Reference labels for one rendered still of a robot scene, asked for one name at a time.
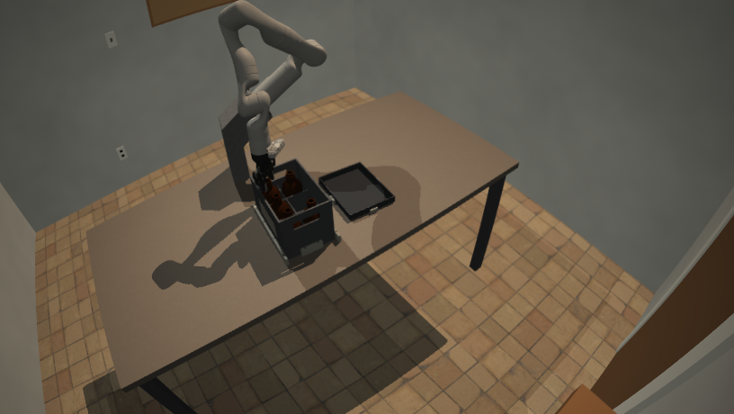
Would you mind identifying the brown glass bottle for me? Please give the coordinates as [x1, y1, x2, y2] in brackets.
[302, 198, 319, 224]
[282, 208, 302, 229]
[282, 170, 302, 197]
[261, 178, 280, 205]
[270, 193, 290, 220]

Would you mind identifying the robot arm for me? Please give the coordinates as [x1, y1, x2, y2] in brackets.
[219, 0, 327, 158]

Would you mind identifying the dark grey crate with dividers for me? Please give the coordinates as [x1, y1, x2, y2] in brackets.
[253, 162, 336, 260]

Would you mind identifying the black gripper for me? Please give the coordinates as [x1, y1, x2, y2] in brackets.
[251, 153, 275, 192]

